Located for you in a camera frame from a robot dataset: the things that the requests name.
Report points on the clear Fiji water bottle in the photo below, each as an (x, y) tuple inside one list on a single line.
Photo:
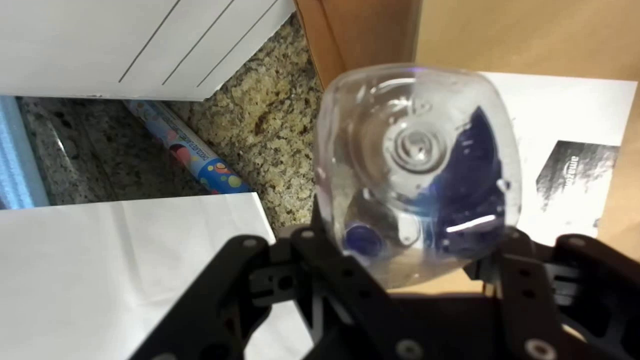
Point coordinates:
[(416, 167)]

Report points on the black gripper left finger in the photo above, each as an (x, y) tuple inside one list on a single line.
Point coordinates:
[(267, 300)]

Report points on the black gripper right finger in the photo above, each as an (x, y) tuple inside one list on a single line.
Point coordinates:
[(553, 300)]

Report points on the white cardboard box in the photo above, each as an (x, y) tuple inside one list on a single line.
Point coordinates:
[(101, 280)]

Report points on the blue magazine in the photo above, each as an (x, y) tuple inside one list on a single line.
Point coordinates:
[(200, 163)]

